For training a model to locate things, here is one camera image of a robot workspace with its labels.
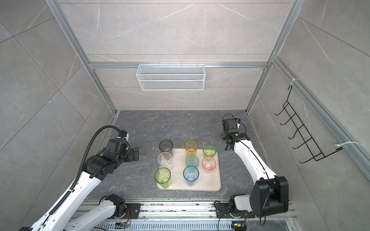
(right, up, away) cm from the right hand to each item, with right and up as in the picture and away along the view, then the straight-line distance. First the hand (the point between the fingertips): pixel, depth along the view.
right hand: (228, 135), depth 86 cm
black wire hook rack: (+29, 0, -22) cm, 36 cm away
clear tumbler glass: (-39, -16, +1) cm, 42 cm away
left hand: (-56, -5, -11) cm, 57 cm away
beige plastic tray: (-14, -28, -2) cm, 31 cm away
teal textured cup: (-22, -15, 0) cm, 27 cm away
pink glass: (-12, -19, +2) cm, 22 cm away
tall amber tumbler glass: (-23, -7, -2) cm, 24 cm away
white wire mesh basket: (-37, +40, +15) cm, 57 cm away
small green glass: (-10, -11, +8) cm, 17 cm away
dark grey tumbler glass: (-38, -6, -1) cm, 38 cm away
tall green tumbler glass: (-40, -25, -2) cm, 47 cm away
